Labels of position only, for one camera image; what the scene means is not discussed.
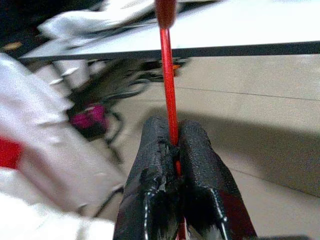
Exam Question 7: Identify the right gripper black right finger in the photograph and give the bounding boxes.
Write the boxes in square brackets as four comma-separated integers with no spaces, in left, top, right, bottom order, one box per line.
[178,119,258,240]

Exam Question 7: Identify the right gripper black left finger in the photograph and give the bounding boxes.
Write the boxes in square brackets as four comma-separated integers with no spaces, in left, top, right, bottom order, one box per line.
[113,116,183,240]

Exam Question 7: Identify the red plastic hanger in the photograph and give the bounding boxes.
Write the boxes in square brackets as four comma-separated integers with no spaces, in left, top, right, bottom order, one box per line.
[154,0,188,240]

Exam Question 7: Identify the magenta object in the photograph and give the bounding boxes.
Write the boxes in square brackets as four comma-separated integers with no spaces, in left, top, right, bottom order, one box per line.
[70,104,109,131]

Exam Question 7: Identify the white T-shirt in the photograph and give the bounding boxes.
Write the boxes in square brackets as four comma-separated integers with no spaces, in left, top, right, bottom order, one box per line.
[0,51,126,240]

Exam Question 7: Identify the plain red polo shirt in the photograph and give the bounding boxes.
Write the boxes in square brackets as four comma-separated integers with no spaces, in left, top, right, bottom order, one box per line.
[0,136,24,169]

